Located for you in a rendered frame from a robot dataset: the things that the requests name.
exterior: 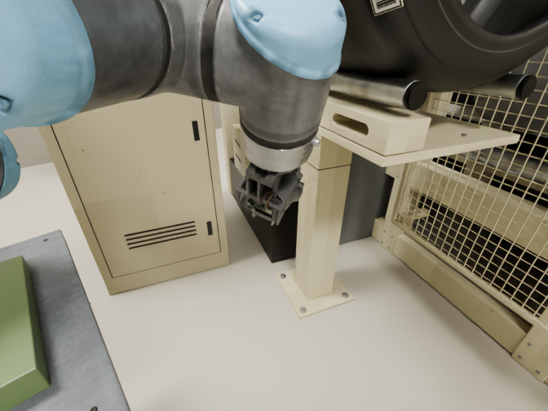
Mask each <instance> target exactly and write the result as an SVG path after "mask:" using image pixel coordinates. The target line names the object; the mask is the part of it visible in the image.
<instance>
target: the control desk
mask: <svg viewBox="0 0 548 411"><path fill-rule="evenodd" d="M38 129H39V131H40V134H41V136H42V139H43V141H44V143H45V145H46V148H47V151H48V152H49V154H50V157H51V160H52V162H53V164H54V166H55V169H56V171H57V174H58V176H59V177H60V181H61V183H62V185H63V187H64V190H65V192H66V194H67V197H68V199H69V202H70V204H71V206H72V208H73V211H74V214H75V215H76V217H77V221H78V222H79V225H80V227H81V229H82V232H83V234H84V237H85V238H86V242H87V244H88V245H89V248H90V250H91V253H92V255H93V257H94V260H95V262H96V265H97V267H98V269H99V272H100V274H101V276H102V278H103V280H104V283H105V285H106V288H107V290H108V293H109V295H113V294H119V293H121V292H125V291H128V290H132V289H138V288H140V287H144V286H147V285H153V284H156V283H159V282H163V281H168V280H172V279H174V278H178V277H181V276H187V275H191V274H193V273H197V272H203V271H206V270H209V269H212V268H216V267H222V266H225V265H228V264H229V255H228V240H227V232H226V224H225V217H224V208H223V194H222V186H221V178H220V171H219V156H218V149H217V140H216V133H215V124H214V110H213V102H212V101H210V100H206V99H199V98H195V97H191V96H186V95H180V94H175V93H169V92H166V93H161V94H159V95H153V96H150V97H147V98H143V99H137V100H130V101H126V102H123V103H119V104H114V105H110V106H107V107H103V108H97V109H94V110H91V111H87V112H84V113H78V114H76V115H75V116H74V117H71V118H69V119H68V120H66V121H64V122H60V123H57V124H54V125H50V126H38Z"/></svg>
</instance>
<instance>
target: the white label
mask: <svg viewBox="0 0 548 411"><path fill-rule="evenodd" d="M370 1H371V5H372V8H373V13H374V16H376V15H380V14H382V13H385V12H388V11H392V10H394V9H396V8H399V7H402V6H403V5H404V4H403V0H370Z"/></svg>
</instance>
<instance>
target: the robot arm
mask: <svg viewBox="0 0 548 411"><path fill-rule="evenodd" d="M346 28H347V19H346V14H345V11H344V9H343V5H342V4H341V2H340V1H339V0H0V200H1V199H3V198H4V197H6V196H8V195H9V194H10V193H11V192H13V191H14V189H15V188H16V186H17V184H18V183H19V181H20V163H19V162H18V161H17V160H16V159H17V158H18V155H17V152H16V150H15V148H14V146H13V144H12V143H11V141H10V140H9V138H8V137H7V136H6V134H5V133H4V132H3V130H10V129H14V128H18V127H38V126H50V125H54V124H57V123H60V122H64V121H66V120H68V119H69V118H71V117H74V116H75V115H76V114H78V113H84V112H87V111H91V110H94V109H97V108H103V107H107V106H110V105H114V104H119V103H123V102H126V101H130V100H137V99H143V98H147V97H150V96H153V95H159V94H161V93H166V92H169V93H175V94H180V95H186V96H191V97H195V98H199V99H206V100H210V101H214V102H219V103H222V104H229V105H233V106H237V107H239V115H240V128H241V148H242V150H243V153H244V154H245V156H246V157H247V158H248V160H249V161H251V163H250V164H249V166H248V167H247V169H246V170H245V177H244V178H243V180H242V181H241V183H240V184H239V186H238V187H237V189H236V198H237V205H238V207H240V206H241V204H242V202H244V207H245V209H247V210H249V211H252V216H253V217H254V216H255V215H258V216H260V217H262V218H264V219H266V220H268V221H272V223H271V226H272V225H273V224H274V223H275V222H276V225H278V224H279V222H280V221H281V218H282V216H283V214H284V213H285V210H286V209H287V208H288V207H289V205H290V203H292V202H294V201H298V200H299V198H300V197H301V195H302V193H303V186H304V184H305V183H302V182H300V181H301V179H302V177H303V174H302V173H301V172H300V170H299V167H300V166H301V165H302V164H303V163H305V162H306V161H307V160H308V158H309V157H310V156H311V154H312V149H313V146H315V147H318V146H319V145H320V139H318V138H317V137H316V135H317V133H318V130H319V125H320V121H321V118H322V115H323V112H324V109H325V105H326V101H327V99H328V96H329V91H330V87H331V85H332V82H333V79H334V74H335V73H336V72H337V70H338V68H339V65H340V62H341V50H342V46H343V40H344V37H345V33H346ZM242 189H243V190H242ZM240 193H241V194H243V195H242V197H241V199H240Z"/></svg>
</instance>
